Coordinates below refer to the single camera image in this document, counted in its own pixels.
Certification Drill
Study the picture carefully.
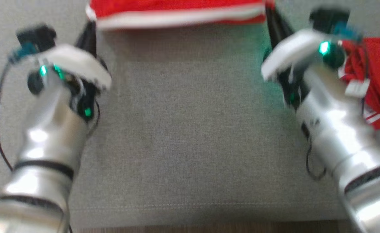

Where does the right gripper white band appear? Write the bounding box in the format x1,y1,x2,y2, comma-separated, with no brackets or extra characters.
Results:
260,4,346,111

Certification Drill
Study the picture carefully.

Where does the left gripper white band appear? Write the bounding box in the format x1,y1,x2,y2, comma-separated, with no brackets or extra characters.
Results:
27,20,113,123

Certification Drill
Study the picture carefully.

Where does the red garment with white band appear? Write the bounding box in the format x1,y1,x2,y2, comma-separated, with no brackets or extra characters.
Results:
86,0,276,31

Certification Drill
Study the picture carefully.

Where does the grey sofa seat cushion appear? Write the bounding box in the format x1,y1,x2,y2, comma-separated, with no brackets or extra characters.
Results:
0,0,380,227

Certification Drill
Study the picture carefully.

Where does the black left cable teal plug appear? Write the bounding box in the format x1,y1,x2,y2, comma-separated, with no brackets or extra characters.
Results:
0,44,38,172

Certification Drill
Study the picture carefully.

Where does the white cable tag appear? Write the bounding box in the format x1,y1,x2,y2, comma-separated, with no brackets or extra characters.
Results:
345,79,370,98

